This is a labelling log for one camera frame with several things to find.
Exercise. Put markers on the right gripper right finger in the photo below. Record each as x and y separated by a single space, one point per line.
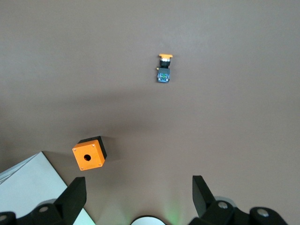
206 206

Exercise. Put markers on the orange button enclosure box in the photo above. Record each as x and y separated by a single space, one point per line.
93 152

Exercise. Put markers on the white drawer cabinet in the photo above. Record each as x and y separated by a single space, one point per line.
28 182

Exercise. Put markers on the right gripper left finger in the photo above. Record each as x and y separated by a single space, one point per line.
70 199

